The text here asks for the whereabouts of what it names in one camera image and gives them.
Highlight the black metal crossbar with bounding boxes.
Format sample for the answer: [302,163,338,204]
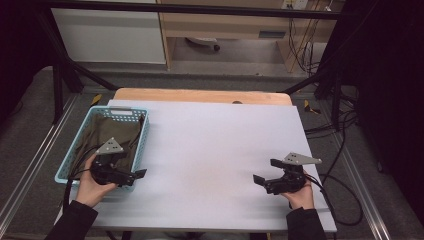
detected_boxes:
[43,0,343,20]

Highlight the light blue plastic basket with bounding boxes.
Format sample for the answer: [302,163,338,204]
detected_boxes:
[54,105,150,194]

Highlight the person's left hand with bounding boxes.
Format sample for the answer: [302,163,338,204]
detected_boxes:
[75,154,118,208]

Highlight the black curtain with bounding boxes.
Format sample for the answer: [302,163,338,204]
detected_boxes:
[0,0,56,124]
[321,0,424,218]

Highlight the aluminium floor rail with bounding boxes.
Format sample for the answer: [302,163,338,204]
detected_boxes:
[334,143,393,240]
[0,94,79,231]

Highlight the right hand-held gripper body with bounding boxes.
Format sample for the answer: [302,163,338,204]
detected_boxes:
[265,152,323,195]

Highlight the white power strip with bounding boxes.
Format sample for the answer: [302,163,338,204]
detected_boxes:
[281,0,309,10]

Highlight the hanging cable bundle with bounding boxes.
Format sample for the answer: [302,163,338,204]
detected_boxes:
[286,18,321,76]

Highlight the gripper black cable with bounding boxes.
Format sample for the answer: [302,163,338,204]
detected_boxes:
[63,144,101,211]
[304,173,336,240]

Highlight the black floor cable loop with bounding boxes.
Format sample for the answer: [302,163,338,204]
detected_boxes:
[318,173,364,228]

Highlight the black metal stand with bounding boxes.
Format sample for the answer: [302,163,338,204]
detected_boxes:
[34,13,119,125]
[283,64,344,131]

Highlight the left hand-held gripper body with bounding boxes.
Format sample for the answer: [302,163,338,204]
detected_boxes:
[90,137,136,187]

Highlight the olive green pants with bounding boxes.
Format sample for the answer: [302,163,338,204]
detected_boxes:
[71,113,144,174]

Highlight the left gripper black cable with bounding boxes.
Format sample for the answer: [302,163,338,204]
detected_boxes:
[63,144,101,211]

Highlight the person's right hand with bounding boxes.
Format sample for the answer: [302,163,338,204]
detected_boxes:
[279,181,315,211]

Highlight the chair base with castor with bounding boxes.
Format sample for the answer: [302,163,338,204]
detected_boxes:
[184,36,222,53]

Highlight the black floor cable bundle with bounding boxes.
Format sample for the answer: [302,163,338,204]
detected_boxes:
[304,96,359,136]

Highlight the light wooden desk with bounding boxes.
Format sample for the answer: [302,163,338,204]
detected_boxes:
[156,0,344,73]

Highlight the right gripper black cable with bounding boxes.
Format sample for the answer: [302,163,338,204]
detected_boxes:
[304,173,336,240]

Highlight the white cabinet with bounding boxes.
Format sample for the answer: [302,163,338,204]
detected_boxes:
[51,8,167,65]

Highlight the yellow black tape piece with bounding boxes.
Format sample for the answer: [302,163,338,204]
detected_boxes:
[90,93,104,108]
[303,99,322,115]

